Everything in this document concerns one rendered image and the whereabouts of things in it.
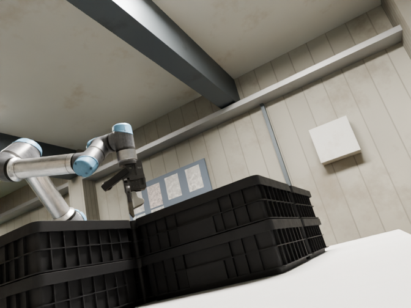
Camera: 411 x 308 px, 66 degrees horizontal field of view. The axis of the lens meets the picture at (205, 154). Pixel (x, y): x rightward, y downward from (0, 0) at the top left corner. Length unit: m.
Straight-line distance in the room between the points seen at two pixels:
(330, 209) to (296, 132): 0.89
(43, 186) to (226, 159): 2.63
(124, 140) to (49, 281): 0.65
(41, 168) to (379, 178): 2.95
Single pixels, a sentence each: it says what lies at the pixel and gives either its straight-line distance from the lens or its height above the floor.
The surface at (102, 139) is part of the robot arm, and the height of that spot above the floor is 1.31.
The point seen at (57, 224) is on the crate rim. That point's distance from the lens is 0.81.
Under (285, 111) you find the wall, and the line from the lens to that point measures 3.75.
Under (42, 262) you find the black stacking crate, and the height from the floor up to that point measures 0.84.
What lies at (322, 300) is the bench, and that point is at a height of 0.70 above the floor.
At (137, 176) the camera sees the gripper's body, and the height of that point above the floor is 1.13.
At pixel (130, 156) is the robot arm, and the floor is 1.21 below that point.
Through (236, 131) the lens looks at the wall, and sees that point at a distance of 3.89.
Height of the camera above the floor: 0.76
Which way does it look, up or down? 19 degrees up
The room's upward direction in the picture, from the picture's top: 14 degrees counter-clockwise
